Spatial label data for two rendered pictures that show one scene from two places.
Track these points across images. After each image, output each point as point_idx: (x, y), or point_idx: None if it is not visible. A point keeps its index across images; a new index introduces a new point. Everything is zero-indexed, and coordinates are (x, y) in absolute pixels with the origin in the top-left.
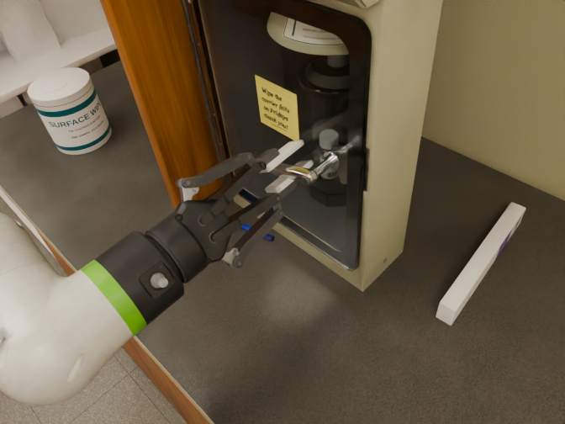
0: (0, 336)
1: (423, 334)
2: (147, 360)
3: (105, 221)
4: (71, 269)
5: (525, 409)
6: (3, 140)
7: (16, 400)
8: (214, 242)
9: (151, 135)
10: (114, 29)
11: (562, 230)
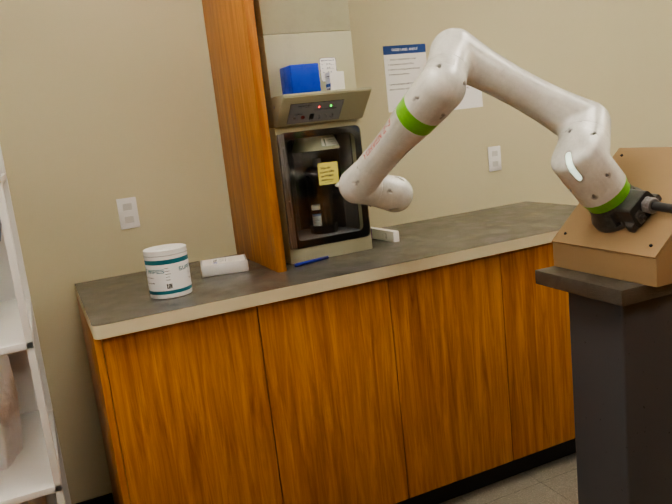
0: (396, 177)
1: (399, 243)
2: (298, 426)
3: (268, 282)
4: (188, 431)
5: (436, 236)
6: (127, 313)
7: (410, 194)
8: None
9: (276, 216)
10: (268, 160)
11: None
